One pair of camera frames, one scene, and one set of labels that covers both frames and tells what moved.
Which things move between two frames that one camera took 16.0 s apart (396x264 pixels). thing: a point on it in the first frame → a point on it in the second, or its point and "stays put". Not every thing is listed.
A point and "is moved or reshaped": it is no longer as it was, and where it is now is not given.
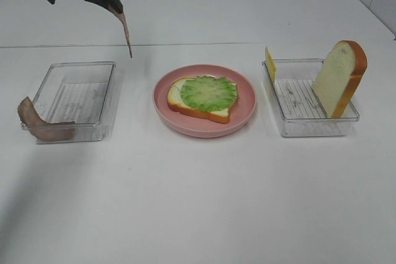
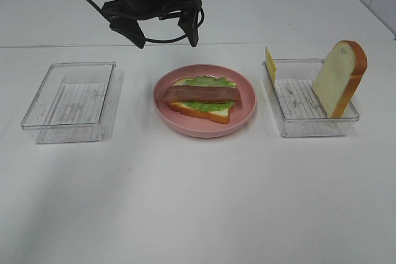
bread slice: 177,102 stays put
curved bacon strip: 120,16 is moved or reshaped
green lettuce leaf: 208,93 stays put
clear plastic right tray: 297,109 stays put
